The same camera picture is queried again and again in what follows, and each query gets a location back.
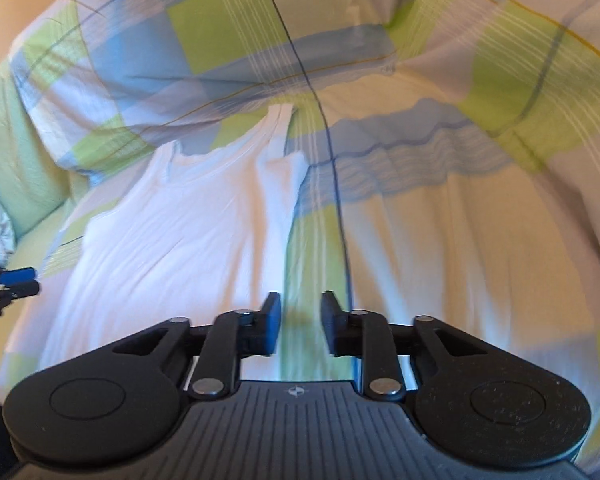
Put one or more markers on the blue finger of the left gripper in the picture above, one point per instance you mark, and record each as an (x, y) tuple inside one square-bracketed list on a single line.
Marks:
[(17, 276)]

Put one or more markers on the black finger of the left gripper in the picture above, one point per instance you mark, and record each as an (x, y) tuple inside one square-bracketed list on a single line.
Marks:
[(20, 290)]

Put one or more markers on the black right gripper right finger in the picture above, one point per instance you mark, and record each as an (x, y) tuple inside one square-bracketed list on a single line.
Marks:
[(473, 401)]

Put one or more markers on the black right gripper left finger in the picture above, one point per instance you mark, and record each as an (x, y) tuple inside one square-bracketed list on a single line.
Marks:
[(117, 402)]

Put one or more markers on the white ribbed garment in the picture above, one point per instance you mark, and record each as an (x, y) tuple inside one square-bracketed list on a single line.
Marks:
[(189, 236)]

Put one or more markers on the plaid blue green bedsheet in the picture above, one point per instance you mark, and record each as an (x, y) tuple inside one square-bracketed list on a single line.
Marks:
[(453, 150)]

